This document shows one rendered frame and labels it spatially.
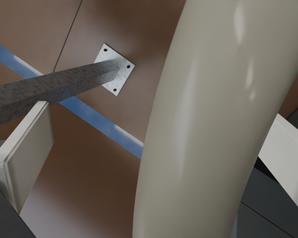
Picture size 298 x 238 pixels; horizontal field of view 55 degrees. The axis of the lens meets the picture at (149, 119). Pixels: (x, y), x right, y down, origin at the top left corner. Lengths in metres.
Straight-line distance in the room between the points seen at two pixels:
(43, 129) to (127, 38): 1.34
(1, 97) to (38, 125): 0.74
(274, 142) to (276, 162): 0.01
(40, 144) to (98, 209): 1.78
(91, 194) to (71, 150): 0.31
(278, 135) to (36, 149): 0.13
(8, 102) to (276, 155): 0.79
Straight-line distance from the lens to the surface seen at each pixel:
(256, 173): 1.49
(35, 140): 0.16
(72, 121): 1.75
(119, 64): 1.52
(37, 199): 2.19
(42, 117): 0.17
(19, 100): 0.92
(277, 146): 0.17
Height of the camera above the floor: 1.39
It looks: 65 degrees down
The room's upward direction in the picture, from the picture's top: 133 degrees counter-clockwise
